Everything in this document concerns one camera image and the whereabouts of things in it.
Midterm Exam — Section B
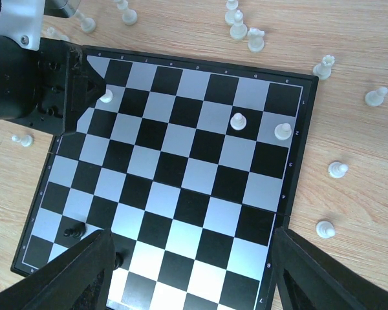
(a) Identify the black white chessboard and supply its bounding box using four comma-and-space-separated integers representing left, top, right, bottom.
11, 47, 318, 309

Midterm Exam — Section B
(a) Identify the white piece top left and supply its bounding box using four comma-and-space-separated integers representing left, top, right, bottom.
114, 0, 138, 26

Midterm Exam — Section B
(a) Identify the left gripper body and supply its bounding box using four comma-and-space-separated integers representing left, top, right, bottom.
0, 36, 106, 136

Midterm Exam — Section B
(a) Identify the white pawn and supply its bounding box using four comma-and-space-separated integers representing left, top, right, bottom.
312, 55, 335, 80
230, 112, 247, 131
328, 161, 349, 178
316, 220, 336, 239
100, 88, 114, 103
365, 87, 388, 107
274, 123, 292, 141
12, 134, 34, 147

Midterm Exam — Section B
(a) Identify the white piece far left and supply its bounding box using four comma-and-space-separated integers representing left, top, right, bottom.
47, 27, 70, 42

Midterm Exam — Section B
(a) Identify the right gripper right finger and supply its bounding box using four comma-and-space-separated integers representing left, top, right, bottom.
273, 227, 388, 309

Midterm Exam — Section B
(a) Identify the white rook piece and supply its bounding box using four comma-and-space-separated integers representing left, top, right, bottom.
247, 28, 265, 53

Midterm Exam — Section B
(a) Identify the black pawn on board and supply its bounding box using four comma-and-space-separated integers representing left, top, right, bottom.
63, 225, 86, 239

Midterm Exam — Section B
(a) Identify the white piece back left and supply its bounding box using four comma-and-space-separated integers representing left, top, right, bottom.
74, 10, 96, 34

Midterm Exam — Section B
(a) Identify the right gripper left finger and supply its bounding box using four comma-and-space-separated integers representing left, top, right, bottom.
0, 229, 115, 309

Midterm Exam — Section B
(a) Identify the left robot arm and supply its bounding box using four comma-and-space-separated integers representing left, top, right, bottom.
0, 1, 106, 136

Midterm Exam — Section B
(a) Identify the white piece near king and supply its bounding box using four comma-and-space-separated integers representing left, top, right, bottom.
224, 0, 239, 26

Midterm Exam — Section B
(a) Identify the black piece on board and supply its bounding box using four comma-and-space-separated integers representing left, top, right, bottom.
114, 252, 124, 270

